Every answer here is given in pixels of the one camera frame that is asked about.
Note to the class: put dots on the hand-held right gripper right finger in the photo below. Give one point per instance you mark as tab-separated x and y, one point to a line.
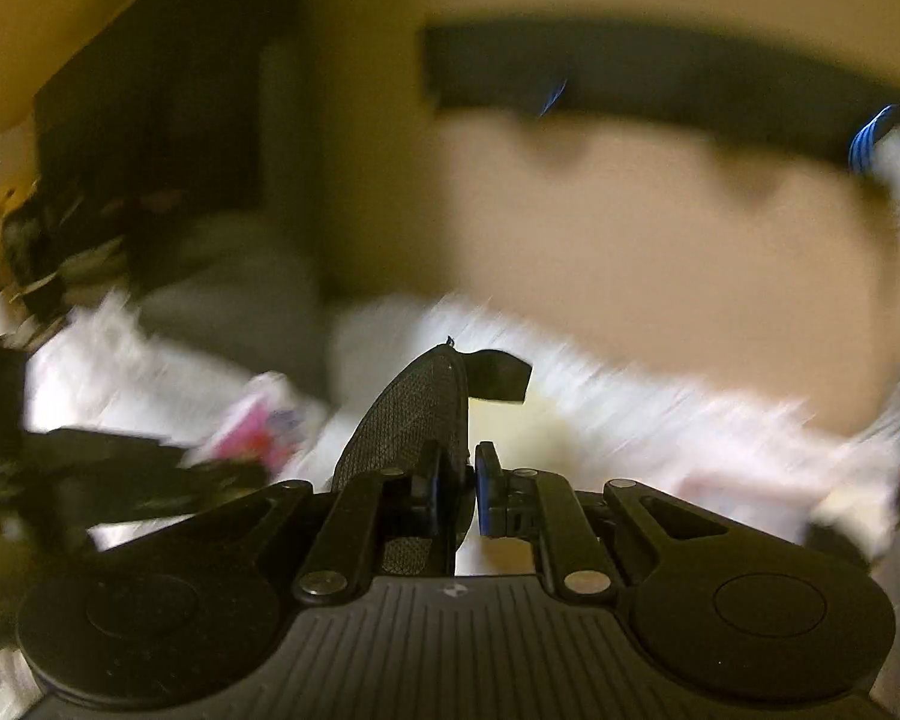
485	491

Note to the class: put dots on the black mesh pouch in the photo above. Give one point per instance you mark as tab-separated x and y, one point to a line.
412	405

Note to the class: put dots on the white knitted blanket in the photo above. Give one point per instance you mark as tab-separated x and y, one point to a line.
607	420

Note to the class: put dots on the dark bulky object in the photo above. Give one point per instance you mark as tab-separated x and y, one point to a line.
180	105

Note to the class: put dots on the colourful card packet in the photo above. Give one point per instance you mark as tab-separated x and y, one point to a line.
255	427

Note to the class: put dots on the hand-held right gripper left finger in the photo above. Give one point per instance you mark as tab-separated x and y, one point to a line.
435	495

